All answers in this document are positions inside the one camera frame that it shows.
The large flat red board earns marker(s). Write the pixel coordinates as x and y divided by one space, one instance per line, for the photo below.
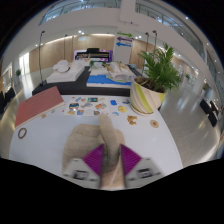
38 105

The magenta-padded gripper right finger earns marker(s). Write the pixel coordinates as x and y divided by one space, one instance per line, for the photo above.
130 159

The group of black chairs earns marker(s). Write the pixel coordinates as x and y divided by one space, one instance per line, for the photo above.
210 111
6 98

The small distant potted plant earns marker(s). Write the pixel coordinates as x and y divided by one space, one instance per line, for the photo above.
18 72

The blue and white landscape model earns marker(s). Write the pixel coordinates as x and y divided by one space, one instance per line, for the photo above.
100 81

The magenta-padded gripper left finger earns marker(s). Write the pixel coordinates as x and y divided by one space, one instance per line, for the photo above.
95 160

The small round wooden disc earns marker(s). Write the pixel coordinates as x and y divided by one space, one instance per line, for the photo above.
154 124

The potted palm in striped pot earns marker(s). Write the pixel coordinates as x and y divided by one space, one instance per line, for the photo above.
145 98

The beige knitted towel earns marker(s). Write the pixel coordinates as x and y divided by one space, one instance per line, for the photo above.
108 133

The green arrow sign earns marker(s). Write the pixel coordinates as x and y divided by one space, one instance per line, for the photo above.
125 34

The blue arrow sign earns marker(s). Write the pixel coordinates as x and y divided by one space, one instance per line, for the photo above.
124 44

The purple arrow sign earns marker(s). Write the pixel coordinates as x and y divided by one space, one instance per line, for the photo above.
125 39

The small orange wooden cutout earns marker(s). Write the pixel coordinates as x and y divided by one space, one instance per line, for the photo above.
132 120
43 115

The low black display platform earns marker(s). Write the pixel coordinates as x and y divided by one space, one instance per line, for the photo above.
73 88

